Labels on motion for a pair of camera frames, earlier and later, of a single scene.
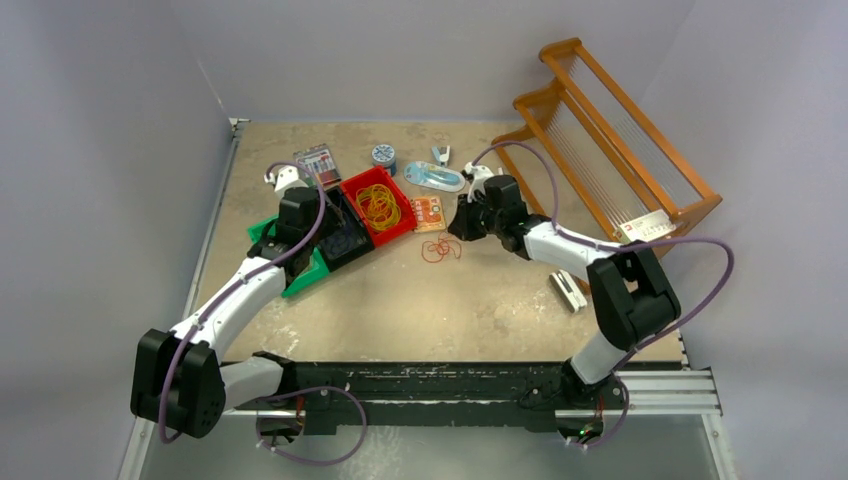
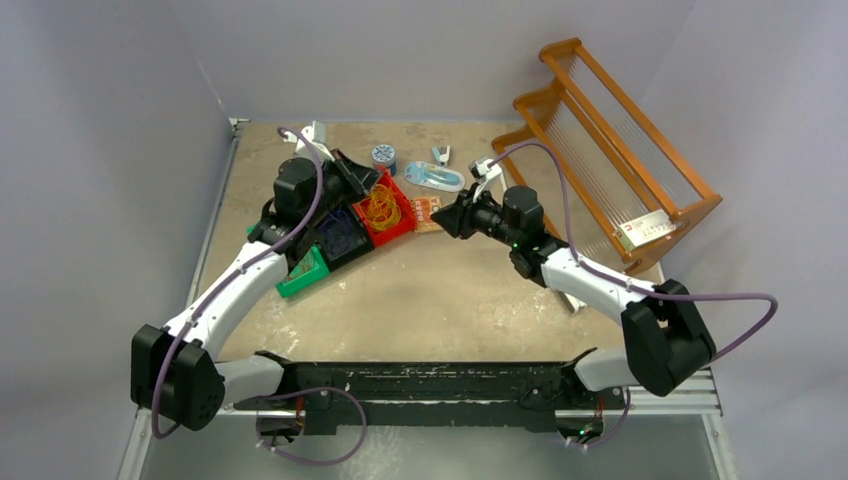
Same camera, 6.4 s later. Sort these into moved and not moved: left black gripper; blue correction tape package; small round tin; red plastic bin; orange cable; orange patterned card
Moved: left black gripper; orange cable
Not moved: blue correction tape package; red plastic bin; small round tin; orange patterned card
